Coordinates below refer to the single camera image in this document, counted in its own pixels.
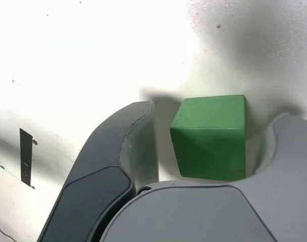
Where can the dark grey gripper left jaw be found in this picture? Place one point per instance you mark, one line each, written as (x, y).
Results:
(93, 189)

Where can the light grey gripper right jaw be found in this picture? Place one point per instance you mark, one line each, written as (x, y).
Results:
(194, 214)

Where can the green cube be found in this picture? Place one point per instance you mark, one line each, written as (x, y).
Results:
(209, 141)

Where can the black tape strip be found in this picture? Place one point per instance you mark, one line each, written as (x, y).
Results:
(26, 156)

